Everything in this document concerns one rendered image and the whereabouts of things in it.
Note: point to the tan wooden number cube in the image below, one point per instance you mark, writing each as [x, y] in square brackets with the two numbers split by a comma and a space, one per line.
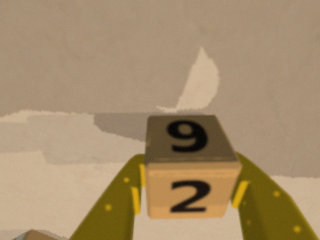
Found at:
[190, 167]

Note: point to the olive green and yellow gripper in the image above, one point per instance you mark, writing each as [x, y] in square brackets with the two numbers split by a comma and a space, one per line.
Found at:
[266, 211]

